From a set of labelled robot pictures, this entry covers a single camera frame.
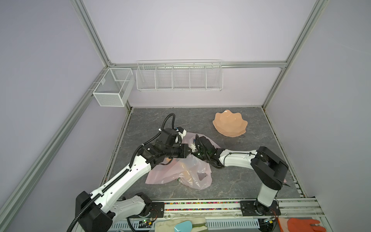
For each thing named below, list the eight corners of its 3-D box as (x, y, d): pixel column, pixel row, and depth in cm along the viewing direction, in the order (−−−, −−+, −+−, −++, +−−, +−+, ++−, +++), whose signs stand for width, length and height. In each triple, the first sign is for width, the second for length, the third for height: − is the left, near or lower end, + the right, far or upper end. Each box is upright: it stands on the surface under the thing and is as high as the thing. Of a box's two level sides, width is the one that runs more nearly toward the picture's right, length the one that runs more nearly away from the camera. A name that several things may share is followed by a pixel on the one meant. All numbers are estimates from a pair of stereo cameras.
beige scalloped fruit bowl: (215, 137, 104) (215, 134, 100) (212, 114, 118) (212, 109, 115) (248, 137, 104) (250, 134, 100) (241, 114, 118) (242, 109, 115)
